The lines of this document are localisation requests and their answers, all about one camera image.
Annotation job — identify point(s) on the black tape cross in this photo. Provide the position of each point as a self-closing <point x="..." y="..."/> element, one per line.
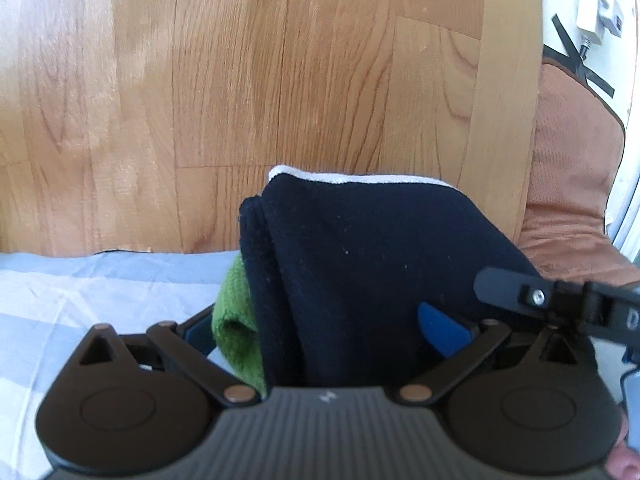
<point x="573" y="59"/>

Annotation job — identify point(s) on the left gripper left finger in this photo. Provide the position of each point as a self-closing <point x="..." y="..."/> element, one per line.
<point x="178" y="349"/>

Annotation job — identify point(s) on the person's hand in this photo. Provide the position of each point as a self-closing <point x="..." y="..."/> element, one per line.
<point x="623" y="462"/>

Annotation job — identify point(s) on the brown seat cushion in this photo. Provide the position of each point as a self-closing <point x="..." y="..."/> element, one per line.
<point x="578" y="146"/>

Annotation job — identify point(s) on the green black knit sweater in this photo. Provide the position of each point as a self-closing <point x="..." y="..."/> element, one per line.
<point x="332" y="270"/>

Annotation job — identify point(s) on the striped bed sheet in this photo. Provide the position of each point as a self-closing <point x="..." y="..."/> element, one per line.
<point x="48" y="305"/>

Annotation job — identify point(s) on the white power strip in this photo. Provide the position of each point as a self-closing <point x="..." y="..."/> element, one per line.
<point x="596" y="17"/>

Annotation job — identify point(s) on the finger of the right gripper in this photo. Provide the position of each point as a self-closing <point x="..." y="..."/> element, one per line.
<point x="591" y="309"/>

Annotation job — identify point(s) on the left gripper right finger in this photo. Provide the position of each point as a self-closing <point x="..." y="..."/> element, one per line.
<point x="476" y="366"/>

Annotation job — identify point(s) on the wooden headboard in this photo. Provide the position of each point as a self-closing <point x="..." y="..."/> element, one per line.
<point x="143" y="124"/>

